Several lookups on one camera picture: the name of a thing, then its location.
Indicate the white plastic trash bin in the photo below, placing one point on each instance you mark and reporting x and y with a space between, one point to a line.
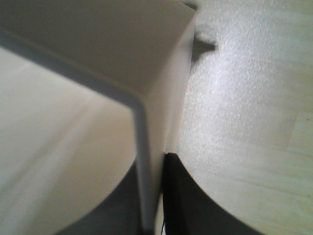
87 88

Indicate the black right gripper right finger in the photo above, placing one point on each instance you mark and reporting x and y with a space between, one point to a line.
188 210

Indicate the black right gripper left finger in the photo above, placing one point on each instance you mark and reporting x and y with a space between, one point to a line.
118 214

